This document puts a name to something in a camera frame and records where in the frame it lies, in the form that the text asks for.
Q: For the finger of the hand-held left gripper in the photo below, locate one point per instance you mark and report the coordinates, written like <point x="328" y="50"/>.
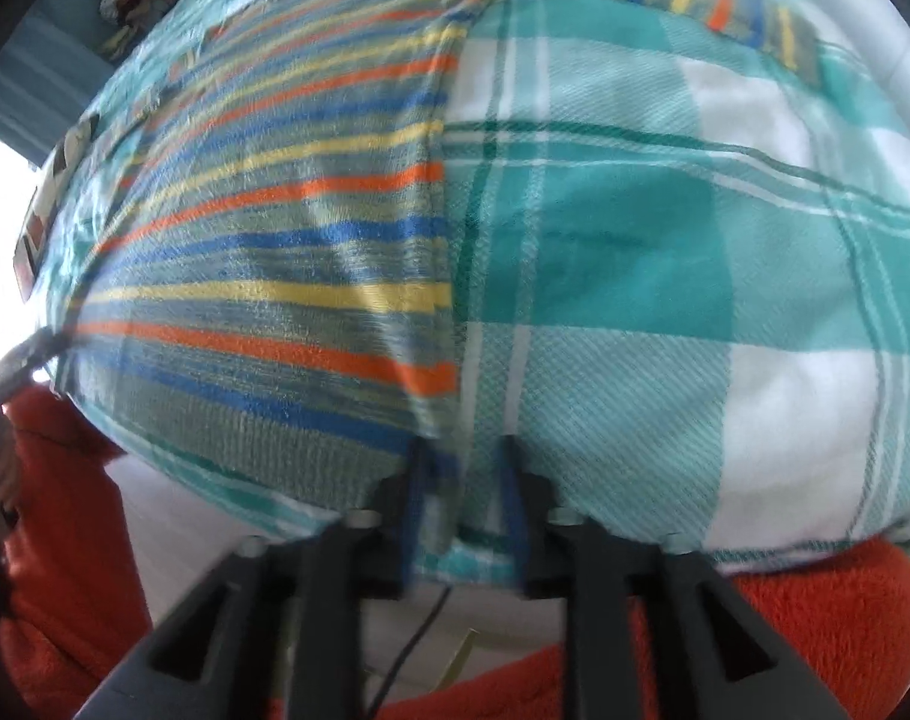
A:
<point x="33" y="356"/>

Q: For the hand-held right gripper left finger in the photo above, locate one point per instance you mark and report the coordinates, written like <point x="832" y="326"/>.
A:
<point x="417" y="517"/>

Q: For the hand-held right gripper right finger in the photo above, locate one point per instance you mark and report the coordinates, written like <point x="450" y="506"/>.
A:
<point x="513" y="517"/>

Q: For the striped knit garment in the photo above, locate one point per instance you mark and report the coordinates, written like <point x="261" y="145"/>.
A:
<point x="290" y="255"/>

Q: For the person's left hand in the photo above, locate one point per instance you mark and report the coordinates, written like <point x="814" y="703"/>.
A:
<point x="6" y="474"/>

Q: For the patterned pillow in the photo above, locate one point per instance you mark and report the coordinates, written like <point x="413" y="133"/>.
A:
<point x="53" y="187"/>

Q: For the blue curtain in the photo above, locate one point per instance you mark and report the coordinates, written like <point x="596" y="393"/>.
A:
<point x="42" y="67"/>

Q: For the teal plaid bed blanket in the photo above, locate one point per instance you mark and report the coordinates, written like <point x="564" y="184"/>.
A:
<point x="635" y="255"/>

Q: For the orange fleece clothing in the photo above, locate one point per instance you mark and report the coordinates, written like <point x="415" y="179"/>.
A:
<point x="799" y="615"/>

